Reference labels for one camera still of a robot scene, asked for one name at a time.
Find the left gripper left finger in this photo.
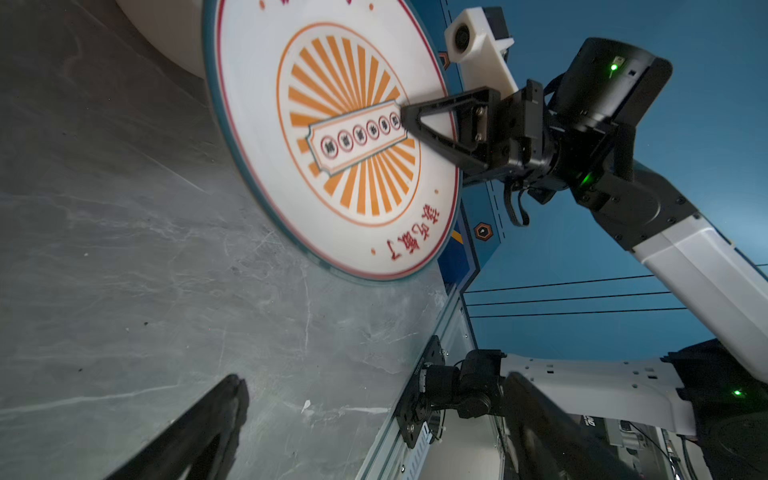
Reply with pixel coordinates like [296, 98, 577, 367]
[108, 374, 249, 479]

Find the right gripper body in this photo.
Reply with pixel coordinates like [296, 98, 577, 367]
[485, 37, 672, 191]

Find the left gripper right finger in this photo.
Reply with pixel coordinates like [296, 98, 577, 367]
[502, 372, 638, 479]

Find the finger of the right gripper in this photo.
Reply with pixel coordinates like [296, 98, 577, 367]
[401, 87, 501, 174]

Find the orange sunburst plate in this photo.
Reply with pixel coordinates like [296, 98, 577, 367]
[201, 1, 461, 282]

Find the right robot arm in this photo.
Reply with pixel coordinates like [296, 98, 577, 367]
[402, 25, 767, 479]

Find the white plastic bin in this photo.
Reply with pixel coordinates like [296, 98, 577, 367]
[117, 0, 205, 79]

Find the aluminium front rail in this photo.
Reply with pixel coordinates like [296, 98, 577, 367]
[356, 288, 506, 479]

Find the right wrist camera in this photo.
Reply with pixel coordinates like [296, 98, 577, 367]
[444, 6, 519, 99]

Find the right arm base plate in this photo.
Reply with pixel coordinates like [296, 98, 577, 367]
[394, 335, 445, 449]

